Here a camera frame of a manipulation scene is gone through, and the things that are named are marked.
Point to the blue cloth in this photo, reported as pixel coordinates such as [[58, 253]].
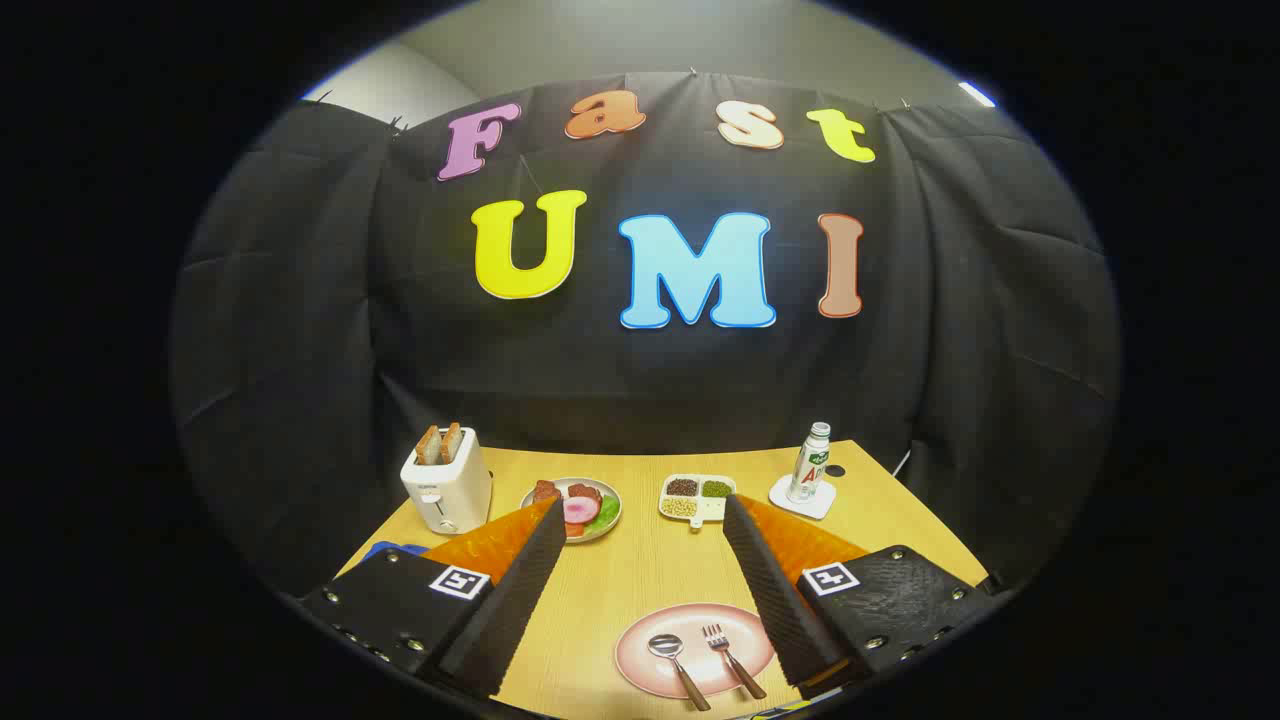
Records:
[[388, 549]]

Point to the grey food plate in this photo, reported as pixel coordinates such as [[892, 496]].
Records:
[[610, 500]]

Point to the brown sausage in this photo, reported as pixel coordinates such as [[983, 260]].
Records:
[[545, 490]]

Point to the white square coaster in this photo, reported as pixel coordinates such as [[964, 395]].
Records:
[[815, 505]]

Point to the white divided bean dish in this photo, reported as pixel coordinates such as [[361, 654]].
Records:
[[698, 498]]

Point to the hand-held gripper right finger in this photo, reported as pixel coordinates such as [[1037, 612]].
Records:
[[775, 590]]

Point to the green lettuce leaf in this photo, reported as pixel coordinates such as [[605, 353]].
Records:
[[605, 514]]

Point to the pink plate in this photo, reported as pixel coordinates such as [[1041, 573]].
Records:
[[700, 670]]

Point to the white drink bottle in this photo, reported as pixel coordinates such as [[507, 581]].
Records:
[[808, 465]]

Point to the pink ham slice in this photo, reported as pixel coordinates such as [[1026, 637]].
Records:
[[580, 508]]

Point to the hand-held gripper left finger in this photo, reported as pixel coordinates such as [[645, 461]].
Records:
[[510, 600]]

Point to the white toaster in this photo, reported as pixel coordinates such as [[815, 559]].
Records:
[[450, 495]]

